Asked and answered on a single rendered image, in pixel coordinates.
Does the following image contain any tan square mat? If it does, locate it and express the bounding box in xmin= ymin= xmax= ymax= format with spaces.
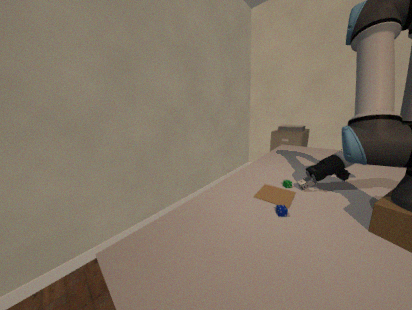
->
xmin=254 ymin=185 xmax=296 ymax=209

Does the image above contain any beige die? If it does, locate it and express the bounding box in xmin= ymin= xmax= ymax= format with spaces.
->
xmin=297 ymin=179 xmax=307 ymax=189

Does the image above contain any blue die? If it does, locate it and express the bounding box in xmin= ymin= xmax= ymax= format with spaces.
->
xmin=276 ymin=205 xmax=288 ymax=217

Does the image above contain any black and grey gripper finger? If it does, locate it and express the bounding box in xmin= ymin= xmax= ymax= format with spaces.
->
xmin=301 ymin=174 xmax=318 ymax=190
xmin=303 ymin=171 xmax=312 ymax=182

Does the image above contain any green die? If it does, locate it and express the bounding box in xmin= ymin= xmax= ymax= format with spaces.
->
xmin=283 ymin=180 xmax=292 ymax=188

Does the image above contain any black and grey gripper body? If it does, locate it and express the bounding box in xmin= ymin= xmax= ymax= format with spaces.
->
xmin=306 ymin=150 xmax=355 ymax=181

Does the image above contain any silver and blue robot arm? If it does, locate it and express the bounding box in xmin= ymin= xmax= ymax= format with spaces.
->
xmin=342 ymin=0 xmax=412 ymax=212

